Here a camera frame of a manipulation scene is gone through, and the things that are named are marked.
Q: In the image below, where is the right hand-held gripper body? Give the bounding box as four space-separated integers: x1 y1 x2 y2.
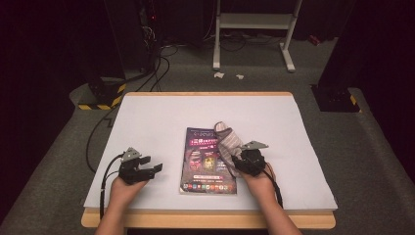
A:
238 140 269 178

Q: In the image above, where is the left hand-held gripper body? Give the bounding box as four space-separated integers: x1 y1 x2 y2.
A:
117 147 157 186

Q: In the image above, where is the striped grey cloth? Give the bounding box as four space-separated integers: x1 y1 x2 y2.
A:
212 120 246 179

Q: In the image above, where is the glossy magazine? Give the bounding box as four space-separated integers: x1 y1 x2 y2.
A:
178 126 238 196

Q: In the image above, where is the person's left hand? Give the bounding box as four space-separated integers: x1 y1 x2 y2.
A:
108 176 150 213

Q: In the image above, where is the person's right hand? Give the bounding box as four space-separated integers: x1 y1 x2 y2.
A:
240 162 277 204

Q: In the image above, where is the white paper table cover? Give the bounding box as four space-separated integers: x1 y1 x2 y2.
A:
82 94 339 212

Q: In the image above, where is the wooden table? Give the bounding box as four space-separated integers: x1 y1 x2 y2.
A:
80 91 338 230

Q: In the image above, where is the black yellow striped base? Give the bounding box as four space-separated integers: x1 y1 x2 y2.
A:
309 83 363 114
76 75 128 112

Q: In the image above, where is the black equipment rack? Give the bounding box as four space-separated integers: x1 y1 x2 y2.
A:
103 0 164 72

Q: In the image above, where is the white metal stand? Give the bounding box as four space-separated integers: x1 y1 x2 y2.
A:
211 0 304 73

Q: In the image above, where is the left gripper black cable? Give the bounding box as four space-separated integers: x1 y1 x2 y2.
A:
99 153 126 220

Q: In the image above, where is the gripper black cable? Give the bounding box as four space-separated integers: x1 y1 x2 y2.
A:
99 153 126 220
260 165 285 210

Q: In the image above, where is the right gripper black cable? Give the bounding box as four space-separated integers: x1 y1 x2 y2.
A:
260 165 285 210

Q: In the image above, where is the black floor cable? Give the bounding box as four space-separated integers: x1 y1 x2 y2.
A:
84 105 117 174

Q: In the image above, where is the bundle of black cables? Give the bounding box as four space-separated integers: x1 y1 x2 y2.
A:
125 43 180 93

